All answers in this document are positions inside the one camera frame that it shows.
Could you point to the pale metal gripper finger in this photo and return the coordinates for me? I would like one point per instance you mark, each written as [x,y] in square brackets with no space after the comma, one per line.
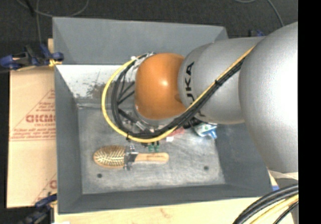
[131,157]
[132,148]

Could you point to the wooden hairbrush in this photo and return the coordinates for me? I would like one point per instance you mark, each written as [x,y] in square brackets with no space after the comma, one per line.
[153,158]

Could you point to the red and white small packet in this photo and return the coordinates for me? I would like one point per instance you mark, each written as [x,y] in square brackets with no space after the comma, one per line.
[178,131]

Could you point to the grey metal bin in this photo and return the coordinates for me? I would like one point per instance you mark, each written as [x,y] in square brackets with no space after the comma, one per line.
[190,167]

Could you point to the blue white green packet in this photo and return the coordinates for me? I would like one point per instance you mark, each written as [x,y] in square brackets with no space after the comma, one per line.
[206,130]

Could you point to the brown cardboard board red print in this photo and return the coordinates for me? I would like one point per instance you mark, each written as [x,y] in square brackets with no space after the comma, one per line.
[30,142]

